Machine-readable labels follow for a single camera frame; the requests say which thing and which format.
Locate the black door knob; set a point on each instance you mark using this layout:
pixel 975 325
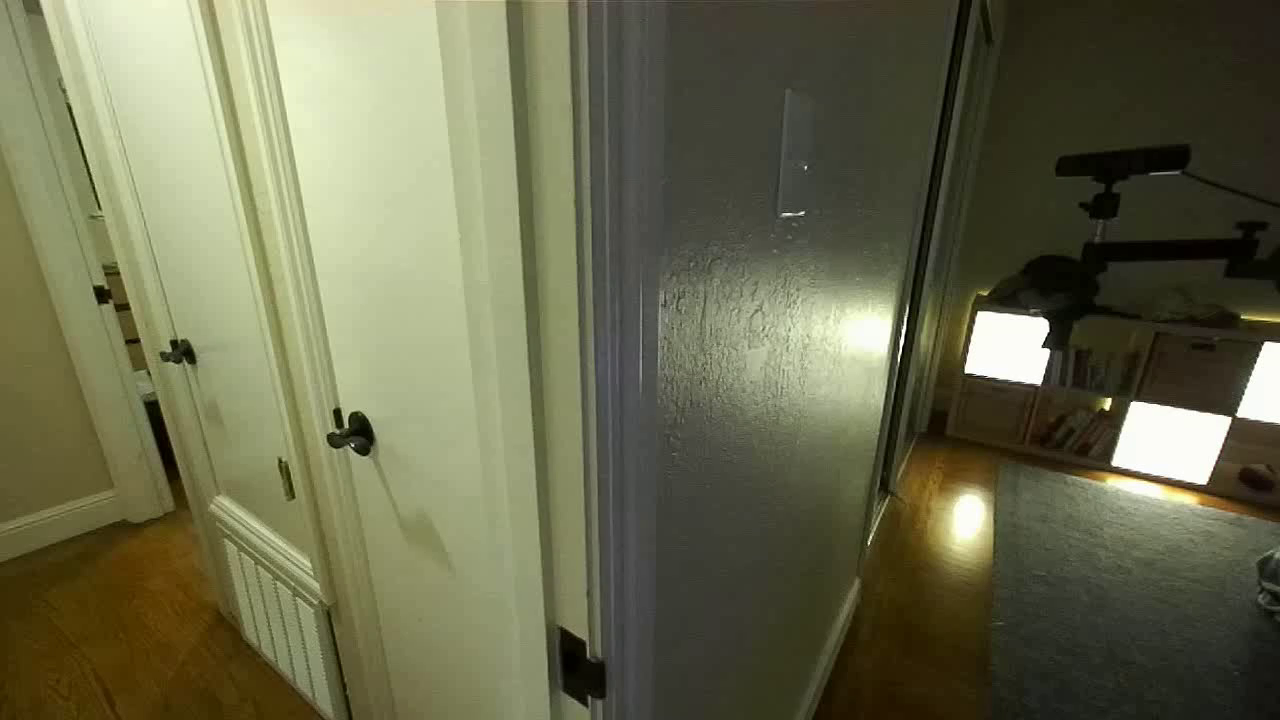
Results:
pixel 100 293
pixel 354 435
pixel 178 353

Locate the black stereo camera bar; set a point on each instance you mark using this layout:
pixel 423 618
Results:
pixel 1121 161

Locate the row of leaning books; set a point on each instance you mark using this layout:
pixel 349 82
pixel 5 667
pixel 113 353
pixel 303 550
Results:
pixel 1073 431

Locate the grey floor rug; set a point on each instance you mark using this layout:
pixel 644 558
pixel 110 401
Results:
pixel 1133 602

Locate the narrow white interior door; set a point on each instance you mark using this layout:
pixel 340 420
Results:
pixel 202 203

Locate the brass door latch plate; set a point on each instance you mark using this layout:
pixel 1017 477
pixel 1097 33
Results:
pixel 287 477

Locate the pale cloth bundle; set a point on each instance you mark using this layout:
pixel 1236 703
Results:
pixel 1191 306

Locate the row of upright books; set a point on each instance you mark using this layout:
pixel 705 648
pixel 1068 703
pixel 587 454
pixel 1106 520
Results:
pixel 1106 364

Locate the black door hinge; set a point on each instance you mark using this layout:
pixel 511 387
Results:
pixel 583 667

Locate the white wall light switch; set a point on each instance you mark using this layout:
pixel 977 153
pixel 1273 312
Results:
pixel 793 153

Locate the glowing white cube panel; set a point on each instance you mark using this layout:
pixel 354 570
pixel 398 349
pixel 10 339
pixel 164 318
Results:
pixel 1262 387
pixel 1004 344
pixel 1170 440

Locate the wooden cube shelf unit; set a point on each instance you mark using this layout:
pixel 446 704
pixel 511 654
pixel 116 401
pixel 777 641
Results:
pixel 1133 401

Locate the brown storage bin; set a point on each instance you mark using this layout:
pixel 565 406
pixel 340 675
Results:
pixel 1199 371
pixel 989 408

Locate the dark sliding door frame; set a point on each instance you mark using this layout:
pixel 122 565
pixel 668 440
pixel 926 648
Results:
pixel 933 264

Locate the small dark floor object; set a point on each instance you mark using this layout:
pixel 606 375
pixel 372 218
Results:
pixel 1270 587

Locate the white louvered panel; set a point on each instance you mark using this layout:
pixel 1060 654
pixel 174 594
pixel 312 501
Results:
pixel 283 615

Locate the white door frame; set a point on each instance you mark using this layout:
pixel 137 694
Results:
pixel 82 333
pixel 621 401

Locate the wide white interior door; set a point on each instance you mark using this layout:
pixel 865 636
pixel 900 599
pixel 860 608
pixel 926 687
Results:
pixel 401 264

